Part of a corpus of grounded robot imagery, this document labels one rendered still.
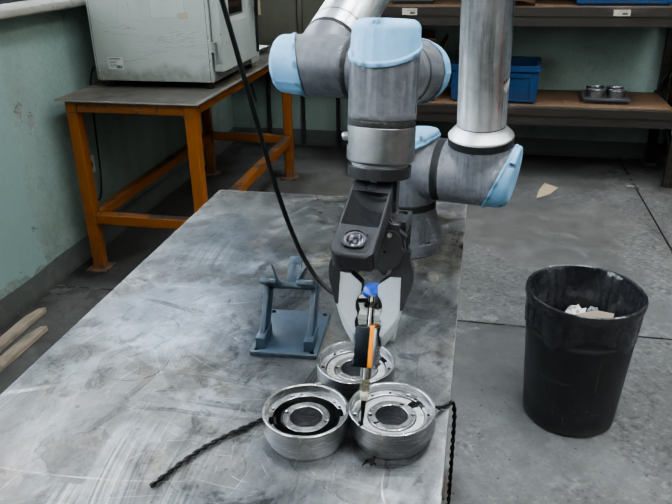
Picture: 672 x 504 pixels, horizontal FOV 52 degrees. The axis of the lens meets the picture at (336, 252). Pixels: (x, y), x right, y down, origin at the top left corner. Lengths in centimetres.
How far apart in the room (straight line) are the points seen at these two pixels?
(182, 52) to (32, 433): 228
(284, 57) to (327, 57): 6
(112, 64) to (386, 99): 253
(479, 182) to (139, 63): 214
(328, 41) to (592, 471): 155
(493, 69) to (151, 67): 213
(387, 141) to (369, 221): 9
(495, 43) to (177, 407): 73
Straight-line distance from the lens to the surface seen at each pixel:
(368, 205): 73
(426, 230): 132
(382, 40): 72
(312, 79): 87
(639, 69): 486
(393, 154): 73
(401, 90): 73
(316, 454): 83
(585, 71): 481
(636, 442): 226
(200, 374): 100
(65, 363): 108
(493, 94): 119
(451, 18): 413
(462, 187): 124
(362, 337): 79
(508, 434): 218
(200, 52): 301
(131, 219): 310
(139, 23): 310
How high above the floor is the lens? 136
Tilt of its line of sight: 25 degrees down
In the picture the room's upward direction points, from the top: 1 degrees counter-clockwise
